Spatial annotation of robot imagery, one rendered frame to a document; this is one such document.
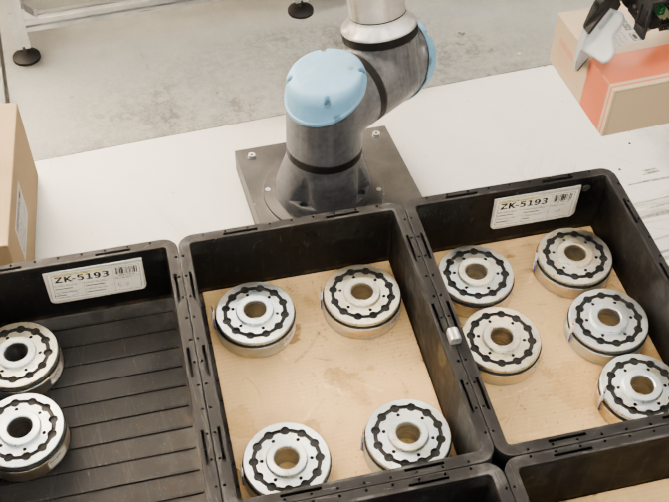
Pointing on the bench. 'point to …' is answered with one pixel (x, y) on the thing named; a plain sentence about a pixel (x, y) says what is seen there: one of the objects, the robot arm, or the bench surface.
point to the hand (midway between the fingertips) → (624, 56)
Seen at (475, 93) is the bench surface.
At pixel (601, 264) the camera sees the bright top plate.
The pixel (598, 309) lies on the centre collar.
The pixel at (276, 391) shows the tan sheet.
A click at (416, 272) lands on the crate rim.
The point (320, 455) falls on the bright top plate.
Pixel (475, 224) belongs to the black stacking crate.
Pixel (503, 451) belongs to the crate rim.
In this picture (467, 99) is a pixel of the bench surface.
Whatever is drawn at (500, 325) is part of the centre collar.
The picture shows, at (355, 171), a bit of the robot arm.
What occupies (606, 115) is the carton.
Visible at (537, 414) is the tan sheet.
